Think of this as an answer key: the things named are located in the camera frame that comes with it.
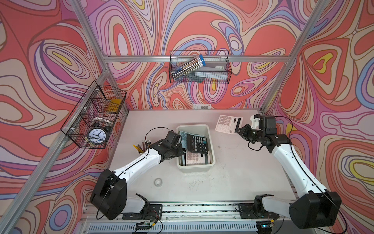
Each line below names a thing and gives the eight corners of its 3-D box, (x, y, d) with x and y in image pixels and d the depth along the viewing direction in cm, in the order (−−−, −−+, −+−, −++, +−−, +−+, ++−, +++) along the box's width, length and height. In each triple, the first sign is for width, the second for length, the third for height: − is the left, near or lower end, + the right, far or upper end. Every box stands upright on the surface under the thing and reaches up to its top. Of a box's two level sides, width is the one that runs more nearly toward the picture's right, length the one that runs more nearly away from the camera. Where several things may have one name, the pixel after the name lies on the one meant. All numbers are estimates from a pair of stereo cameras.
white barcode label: (193, 109, 125) (193, 105, 121) (193, 107, 126) (193, 103, 123) (210, 109, 124) (211, 105, 121) (210, 107, 126) (210, 103, 123)
